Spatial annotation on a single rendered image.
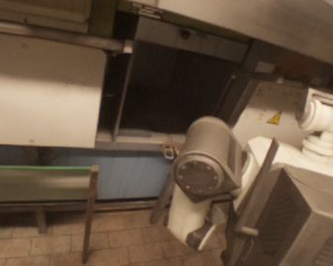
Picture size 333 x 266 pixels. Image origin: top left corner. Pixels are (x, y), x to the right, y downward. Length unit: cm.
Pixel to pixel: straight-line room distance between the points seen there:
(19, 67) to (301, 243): 75
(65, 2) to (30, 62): 20
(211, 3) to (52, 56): 46
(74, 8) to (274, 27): 56
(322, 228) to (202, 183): 18
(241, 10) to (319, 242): 47
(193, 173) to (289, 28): 48
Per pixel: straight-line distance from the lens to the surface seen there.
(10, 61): 74
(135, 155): 123
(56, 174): 113
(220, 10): 54
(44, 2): 75
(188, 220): 53
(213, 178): 37
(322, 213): 32
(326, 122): 48
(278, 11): 64
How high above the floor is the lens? 155
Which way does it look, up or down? 32 degrees down
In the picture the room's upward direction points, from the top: 20 degrees clockwise
